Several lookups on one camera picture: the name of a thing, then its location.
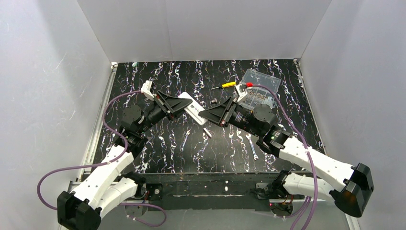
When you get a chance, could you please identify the white remote control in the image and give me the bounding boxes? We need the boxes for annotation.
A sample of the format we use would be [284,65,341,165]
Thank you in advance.
[179,92,208,126]

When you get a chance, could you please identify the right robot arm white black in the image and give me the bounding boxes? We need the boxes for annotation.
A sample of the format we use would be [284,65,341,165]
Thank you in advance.
[198,98,374,218]

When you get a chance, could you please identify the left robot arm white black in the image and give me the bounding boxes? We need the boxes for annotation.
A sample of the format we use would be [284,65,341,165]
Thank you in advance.
[57,91,193,230]

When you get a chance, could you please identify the silver open-end wrench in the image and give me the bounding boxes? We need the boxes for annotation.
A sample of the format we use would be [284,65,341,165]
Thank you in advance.
[246,133,259,161]

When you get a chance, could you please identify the clear plastic screw box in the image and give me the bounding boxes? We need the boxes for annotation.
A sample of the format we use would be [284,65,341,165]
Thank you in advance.
[239,69,281,110]

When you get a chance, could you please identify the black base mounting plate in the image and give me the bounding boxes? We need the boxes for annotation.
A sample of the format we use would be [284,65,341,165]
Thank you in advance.
[140,172,304,211]

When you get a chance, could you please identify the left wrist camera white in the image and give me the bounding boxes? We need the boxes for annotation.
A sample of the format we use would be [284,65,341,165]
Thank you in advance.
[141,80,155,101]

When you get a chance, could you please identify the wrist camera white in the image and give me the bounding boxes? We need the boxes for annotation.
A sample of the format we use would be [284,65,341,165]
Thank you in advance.
[141,80,155,101]
[235,82,253,103]

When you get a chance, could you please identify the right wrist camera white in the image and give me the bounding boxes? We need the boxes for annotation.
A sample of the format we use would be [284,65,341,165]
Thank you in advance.
[235,82,253,103]

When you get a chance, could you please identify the yellow handled screwdriver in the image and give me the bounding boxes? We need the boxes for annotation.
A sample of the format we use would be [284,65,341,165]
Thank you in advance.
[211,81,236,90]

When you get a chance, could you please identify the aluminium frame rail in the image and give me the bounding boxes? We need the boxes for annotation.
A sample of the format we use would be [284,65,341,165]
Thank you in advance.
[58,63,119,230]

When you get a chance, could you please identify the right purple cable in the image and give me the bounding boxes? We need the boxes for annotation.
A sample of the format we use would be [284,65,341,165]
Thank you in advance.
[250,84,318,230]

